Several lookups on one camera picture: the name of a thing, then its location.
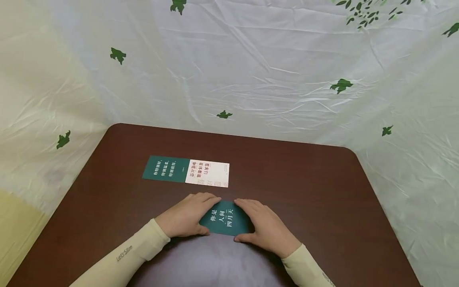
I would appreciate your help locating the small green card white lettering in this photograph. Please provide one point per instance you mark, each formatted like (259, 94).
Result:
(225, 218)

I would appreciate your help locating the white card red lettering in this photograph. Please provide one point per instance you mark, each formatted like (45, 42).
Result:
(208, 173)

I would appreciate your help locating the person's left hand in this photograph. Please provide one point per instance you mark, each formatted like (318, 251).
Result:
(181, 218)

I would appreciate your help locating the person's right fingers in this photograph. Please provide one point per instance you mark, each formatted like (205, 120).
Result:
(249, 206)

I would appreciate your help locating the person's right forearm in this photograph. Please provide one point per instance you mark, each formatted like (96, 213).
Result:
(304, 269)

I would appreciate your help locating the person's left fingers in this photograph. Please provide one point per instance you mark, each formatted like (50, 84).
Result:
(206, 199)

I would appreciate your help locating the person's left thumb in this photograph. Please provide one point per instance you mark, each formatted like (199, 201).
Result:
(202, 231)

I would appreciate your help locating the person's right thumb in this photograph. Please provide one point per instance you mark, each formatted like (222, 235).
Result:
(244, 238)

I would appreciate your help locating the person's right hand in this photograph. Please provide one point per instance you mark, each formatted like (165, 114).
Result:
(269, 231)

